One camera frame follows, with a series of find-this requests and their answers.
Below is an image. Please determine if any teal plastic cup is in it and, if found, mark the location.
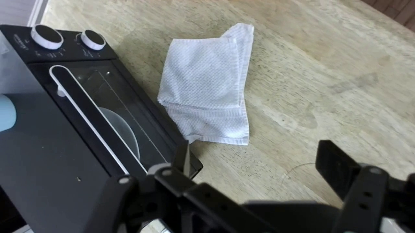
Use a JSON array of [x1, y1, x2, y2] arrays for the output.
[[0, 94, 20, 134]]

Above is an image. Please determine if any glass toaster oven door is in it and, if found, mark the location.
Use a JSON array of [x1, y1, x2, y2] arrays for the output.
[[28, 57, 205, 180]]

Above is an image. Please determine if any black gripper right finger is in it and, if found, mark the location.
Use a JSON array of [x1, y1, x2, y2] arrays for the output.
[[314, 139, 415, 233]]

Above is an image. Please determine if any white folded cloth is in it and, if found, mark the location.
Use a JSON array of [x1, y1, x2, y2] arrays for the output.
[[156, 22, 256, 147]]

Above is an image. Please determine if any white ringed toaster knob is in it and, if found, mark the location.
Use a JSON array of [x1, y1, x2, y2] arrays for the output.
[[30, 24, 65, 52], [80, 29, 108, 52]]

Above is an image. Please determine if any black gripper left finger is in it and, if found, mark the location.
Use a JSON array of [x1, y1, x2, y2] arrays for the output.
[[115, 166, 278, 233]]

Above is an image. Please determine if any black toaster oven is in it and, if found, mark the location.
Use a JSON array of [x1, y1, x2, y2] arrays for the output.
[[0, 24, 205, 233]]

